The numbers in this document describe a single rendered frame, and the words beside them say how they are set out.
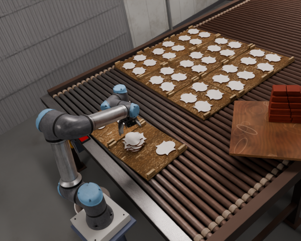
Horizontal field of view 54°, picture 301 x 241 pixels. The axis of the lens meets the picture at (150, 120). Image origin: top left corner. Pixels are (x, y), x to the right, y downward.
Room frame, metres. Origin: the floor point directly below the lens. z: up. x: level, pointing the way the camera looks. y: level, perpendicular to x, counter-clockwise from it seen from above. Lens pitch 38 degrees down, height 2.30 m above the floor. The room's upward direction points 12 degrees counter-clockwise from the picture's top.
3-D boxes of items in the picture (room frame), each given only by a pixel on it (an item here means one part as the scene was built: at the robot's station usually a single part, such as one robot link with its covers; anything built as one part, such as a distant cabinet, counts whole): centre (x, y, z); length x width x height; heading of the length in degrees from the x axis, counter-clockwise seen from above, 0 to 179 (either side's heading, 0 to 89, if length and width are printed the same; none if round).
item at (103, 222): (0.99, 0.38, 0.97); 0.15 x 0.15 x 0.10
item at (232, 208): (1.70, 0.13, 0.90); 1.95 x 0.05 x 0.05; 29
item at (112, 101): (1.40, 0.19, 1.35); 0.11 x 0.11 x 0.08; 49
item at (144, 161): (1.44, 0.06, 0.93); 0.41 x 0.35 x 0.02; 34
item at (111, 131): (1.79, 0.29, 0.93); 0.41 x 0.35 x 0.02; 33
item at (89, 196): (1.00, 0.38, 1.09); 0.13 x 0.12 x 0.14; 49
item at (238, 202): (1.72, 0.09, 0.90); 1.95 x 0.05 x 0.05; 29
